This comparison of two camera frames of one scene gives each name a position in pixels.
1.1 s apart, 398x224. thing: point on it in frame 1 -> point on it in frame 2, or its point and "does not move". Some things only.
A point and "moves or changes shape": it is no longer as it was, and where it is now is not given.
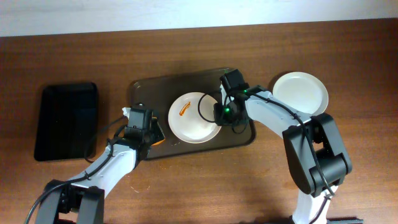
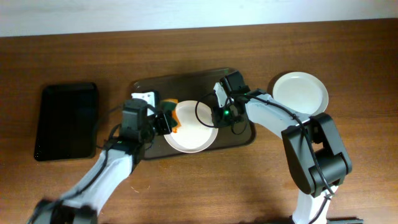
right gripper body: (222, 115) does not move
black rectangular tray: (66, 122) does not move
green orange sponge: (158, 142) -> (167, 106)
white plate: (191, 117) moves or changes shape
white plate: (303, 91) does not move
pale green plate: (303, 91) does not move
